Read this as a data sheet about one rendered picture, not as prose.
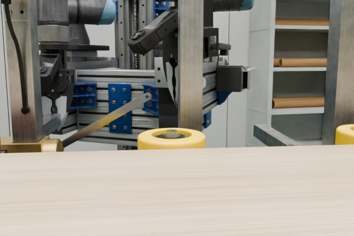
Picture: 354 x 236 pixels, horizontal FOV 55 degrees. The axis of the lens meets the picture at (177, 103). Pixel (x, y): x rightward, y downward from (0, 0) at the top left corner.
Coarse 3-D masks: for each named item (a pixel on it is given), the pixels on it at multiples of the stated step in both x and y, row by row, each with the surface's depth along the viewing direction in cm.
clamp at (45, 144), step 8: (48, 136) 55; (8, 144) 50; (16, 144) 50; (24, 144) 50; (32, 144) 51; (40, 144) 51; (48, 144) 52; (56, 144) 52; (8, 152) 50; (16, 152) 50; (24, 152) 51; (32, 152) 51
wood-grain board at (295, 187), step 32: (0, 160) 32; (32, 160) 32; (64, 160) 32; (96, 160) 32; (128, 160) 32; (160, 160) 32; (192, 160) 32; (224, 160) 32; (256, 160) 32; (288, 160) 32; (320, 160) 32; (352, 160) 32; (0, 192) 25; (32, 192) 25; (64, 192) 25; (96, 192) 25; (128, 192) 25; (160, 192) 25; (192, 192) 25; (224, 192) 25; (256, 192) 25; (288, 192) 25; (320, 192) 25; (352, 192) 25; (0, 224) 20; (32, 224) 20; (64, 224) 20; (96, 224) 20; (128, 224) 20; (160, 224) 20; (192, 224) 20; (224, 224) 20; (256, 224) 20; (288, 224) 20; (320, 224) 20; (352, 224) 20
